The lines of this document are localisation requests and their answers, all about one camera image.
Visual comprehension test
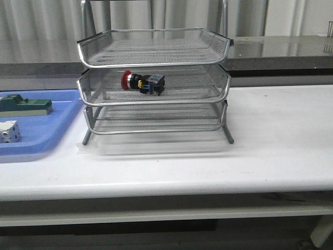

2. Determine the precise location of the red emergency stop button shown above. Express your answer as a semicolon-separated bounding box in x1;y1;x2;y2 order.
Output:
121;70;165;96

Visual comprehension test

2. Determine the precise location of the silver mesh tray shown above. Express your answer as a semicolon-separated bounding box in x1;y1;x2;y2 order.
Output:
84;102;227;135
78;28;231;68
77;65;230;106

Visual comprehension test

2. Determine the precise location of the blue plastic tray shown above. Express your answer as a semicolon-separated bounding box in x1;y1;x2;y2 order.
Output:
1;90;83;156

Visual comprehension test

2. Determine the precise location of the white electrical connector block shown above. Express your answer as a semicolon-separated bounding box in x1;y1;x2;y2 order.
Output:
1;120;21;143

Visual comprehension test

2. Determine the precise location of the green terminal block module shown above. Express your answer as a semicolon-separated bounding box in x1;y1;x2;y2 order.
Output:
1;94;53;117

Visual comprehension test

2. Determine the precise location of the white table leg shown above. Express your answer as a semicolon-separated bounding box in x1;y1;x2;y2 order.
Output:
310;215;333;248

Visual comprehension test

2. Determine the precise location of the grey metal rack frame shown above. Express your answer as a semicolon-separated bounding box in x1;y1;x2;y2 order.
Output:
80;0;234;145

